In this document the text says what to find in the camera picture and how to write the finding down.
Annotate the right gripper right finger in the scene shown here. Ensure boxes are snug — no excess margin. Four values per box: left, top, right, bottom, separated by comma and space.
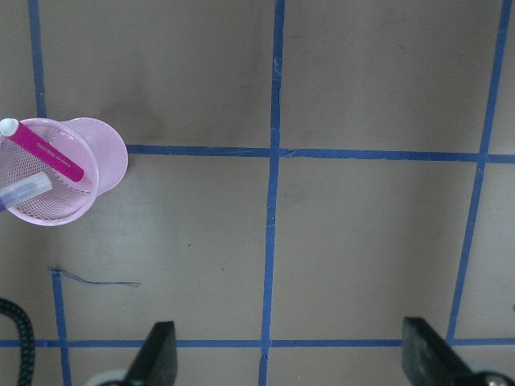
402, 317, 514, 386

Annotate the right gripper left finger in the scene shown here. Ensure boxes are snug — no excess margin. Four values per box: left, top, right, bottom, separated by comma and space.
86, 321, 178, 385

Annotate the purple marker pen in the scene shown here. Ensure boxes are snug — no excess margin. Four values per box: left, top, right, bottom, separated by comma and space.
1, 172, 52, 211

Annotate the pink marker pen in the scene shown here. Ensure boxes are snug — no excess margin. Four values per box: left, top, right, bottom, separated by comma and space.
1, 118, 84, 183

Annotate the pink mesh cup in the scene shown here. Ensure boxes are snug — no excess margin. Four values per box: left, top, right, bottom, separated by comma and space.
1, 117, 128, 226

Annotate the black braided cable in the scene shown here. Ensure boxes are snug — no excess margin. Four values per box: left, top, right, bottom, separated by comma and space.
0, 297, 35, 386

